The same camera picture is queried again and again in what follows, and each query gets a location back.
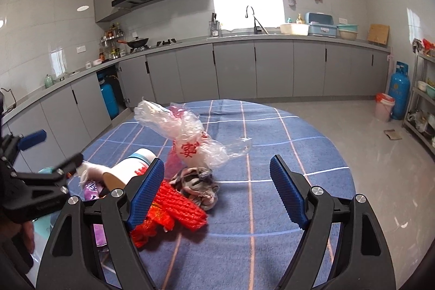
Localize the spice rack with bottles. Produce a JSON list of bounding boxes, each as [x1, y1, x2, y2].
[[98, 23, 127, 60]]

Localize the black wok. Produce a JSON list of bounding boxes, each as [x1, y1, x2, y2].
[[118, 36, 150, 50]]

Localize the grey lower cabinets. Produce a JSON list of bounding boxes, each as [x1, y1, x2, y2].
[[0, 35, 392, 175]]

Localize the blue cylinder in cabinet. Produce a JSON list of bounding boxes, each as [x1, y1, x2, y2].
[[101, 82, 120, 119]]

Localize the white plastic basin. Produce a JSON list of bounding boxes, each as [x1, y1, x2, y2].
[[279, 23, 310, 36]]

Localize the black kitchen faucet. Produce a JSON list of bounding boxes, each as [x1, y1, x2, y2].
[[245, 5, 269, 35]]

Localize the red foam fruit net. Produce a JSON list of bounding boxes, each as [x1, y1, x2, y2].
[[131, 179, 209, 248]]

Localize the utensil holder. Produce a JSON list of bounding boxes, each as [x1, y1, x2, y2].
[[209, 13, 223, 38]]

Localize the blue dish box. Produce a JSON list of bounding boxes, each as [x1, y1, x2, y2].
[[305, 12, 339, 38]]

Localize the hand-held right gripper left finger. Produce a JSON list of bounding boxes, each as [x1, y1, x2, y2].
[[36, 157, 165, 290]]

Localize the black power cable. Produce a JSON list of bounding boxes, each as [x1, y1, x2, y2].
[[0, 88, 17, 114]]

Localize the wooden cutting board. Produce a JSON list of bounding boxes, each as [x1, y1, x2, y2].
[[367, 24, 390, 46]]

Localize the blue checked tablecloth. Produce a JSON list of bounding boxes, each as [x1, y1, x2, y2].
[[30, 100, 357, 290]]

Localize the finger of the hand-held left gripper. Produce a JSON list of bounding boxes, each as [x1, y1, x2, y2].
[[10, 153, 84, 190], [0, 129, 47, 162]]

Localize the gas stove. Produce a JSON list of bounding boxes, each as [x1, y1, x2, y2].
[[150, 38, 181, 48]]

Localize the green plastic basin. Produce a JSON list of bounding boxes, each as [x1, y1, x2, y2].
[[337, 24, 359, 41]]

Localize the person's left hand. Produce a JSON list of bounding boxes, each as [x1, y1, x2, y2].
[[6, 219, 36, 256]]

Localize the white blue-striped paper cup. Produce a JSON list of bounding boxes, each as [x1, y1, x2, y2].
[[102, 147, 160, 200]]

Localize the metal storage shelf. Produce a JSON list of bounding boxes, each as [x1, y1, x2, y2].
[[403, 38, 435, 159]]

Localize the pink bucket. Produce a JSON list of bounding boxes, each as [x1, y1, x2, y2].
[[375, 92, 396, 123]]

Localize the clear plastic bag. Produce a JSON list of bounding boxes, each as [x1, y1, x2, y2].
[[133, 100, 254, 172]]

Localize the striped cloth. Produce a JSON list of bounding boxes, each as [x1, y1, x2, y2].
[[169, 167, 220, 212]]

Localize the purple wrapper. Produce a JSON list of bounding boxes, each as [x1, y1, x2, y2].
[[82, 179, 110, 246]]

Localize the blue gas cylinder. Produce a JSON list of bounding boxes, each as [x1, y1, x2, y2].
[[388, 61, 411, 121]]

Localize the white tissue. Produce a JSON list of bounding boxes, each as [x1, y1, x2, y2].
[[76, 161, 113, 184]]

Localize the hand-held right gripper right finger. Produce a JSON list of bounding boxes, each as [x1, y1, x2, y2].
[[269, 155, 397, 290]]

